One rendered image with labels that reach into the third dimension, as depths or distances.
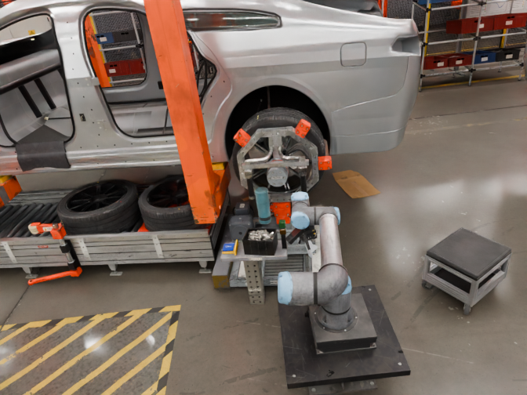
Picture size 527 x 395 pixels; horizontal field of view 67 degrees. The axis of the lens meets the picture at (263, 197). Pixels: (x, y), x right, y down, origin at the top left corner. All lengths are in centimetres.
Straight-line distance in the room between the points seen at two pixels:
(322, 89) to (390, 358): 177
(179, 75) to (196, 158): 53
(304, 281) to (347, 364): 81
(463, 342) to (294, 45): 213
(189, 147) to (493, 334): 217
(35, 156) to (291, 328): 250
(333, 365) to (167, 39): 193
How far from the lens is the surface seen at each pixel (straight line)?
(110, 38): 676
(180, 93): 247
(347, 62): 289
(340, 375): 214
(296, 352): 222
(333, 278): 147
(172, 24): 240
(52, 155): 366
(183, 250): 315
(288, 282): 145
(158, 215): 316
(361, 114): 300
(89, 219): 342
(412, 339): 271
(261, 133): 261
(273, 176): 258
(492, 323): 293
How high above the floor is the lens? 204
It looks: 30 degrees down
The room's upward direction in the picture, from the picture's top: 7 degrees counter-clockwise
